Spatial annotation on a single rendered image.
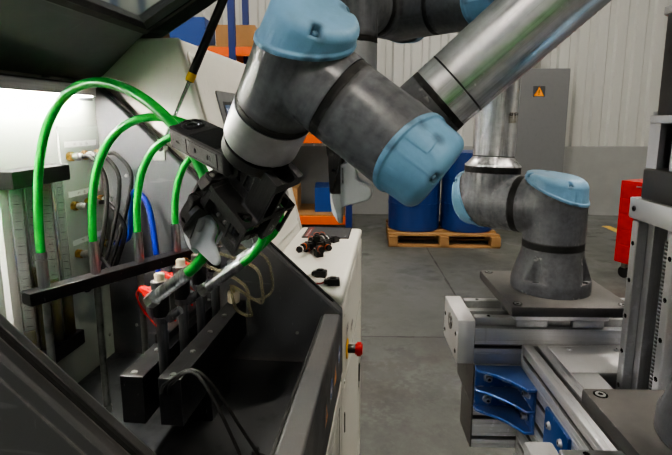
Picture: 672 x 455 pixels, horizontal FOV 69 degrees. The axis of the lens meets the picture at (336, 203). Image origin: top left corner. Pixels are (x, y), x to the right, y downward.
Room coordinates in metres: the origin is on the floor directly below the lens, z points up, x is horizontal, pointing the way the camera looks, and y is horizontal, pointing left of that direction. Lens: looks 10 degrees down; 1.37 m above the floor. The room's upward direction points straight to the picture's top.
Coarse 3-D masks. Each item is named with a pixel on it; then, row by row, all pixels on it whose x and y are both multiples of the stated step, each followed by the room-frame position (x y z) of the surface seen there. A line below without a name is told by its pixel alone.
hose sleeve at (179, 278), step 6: (180, 270) 0.62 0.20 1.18; (174, 276) 0.62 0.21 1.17; (180, 276) 0.61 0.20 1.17; (186, 276) 0.61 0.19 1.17; (192, 276) 0.62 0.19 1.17; (168, 282) 0.63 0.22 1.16; (174, 282) 0.62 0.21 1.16; (180, 282) 0.62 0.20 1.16; (186, 282) 0.62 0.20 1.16; (156, 288) 0.64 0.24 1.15; (162, 288) 0.63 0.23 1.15; (168, 288) 0.63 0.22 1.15; (174, 288) 0.63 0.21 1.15; (150, 294) 0.65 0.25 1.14; (156, 294) 0.64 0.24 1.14; (162, 294) 0.63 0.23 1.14; (168, 294) 0.63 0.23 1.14; (156, 300) 0.64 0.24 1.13
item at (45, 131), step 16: (80, 80) 0.70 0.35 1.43; (96, 80) 0.68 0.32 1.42; (112, 80) 0.67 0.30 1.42; (64, 96) 0.72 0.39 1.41; (144, 96) 0.64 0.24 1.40; (48, 112) 0.74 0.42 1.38; (160, 112) 0.63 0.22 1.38; (48, 128) 0.75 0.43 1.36; (192, 160) 0.60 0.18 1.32; (192, 272) 0.61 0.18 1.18
